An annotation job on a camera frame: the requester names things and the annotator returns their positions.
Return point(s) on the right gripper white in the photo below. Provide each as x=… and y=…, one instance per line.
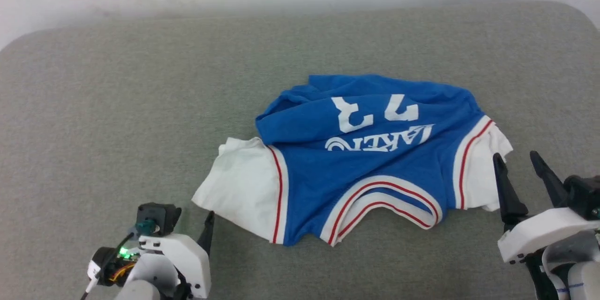
x=539, y=232

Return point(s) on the black cylinder with green light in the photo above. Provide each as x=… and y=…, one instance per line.
x=108, y=267

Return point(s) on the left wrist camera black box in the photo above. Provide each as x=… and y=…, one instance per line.
x=157, y=215

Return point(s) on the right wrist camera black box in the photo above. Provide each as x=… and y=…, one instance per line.
x=583, y=197

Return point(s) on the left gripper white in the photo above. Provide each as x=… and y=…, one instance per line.
x=190, y=260

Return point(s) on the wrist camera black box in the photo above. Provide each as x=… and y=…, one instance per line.
x=583, y=197
x=157, y=215

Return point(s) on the blue and white jersey shirt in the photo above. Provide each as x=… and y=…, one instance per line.
x=356, y=168

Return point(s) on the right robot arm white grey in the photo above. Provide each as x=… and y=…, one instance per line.
x=581, y=276

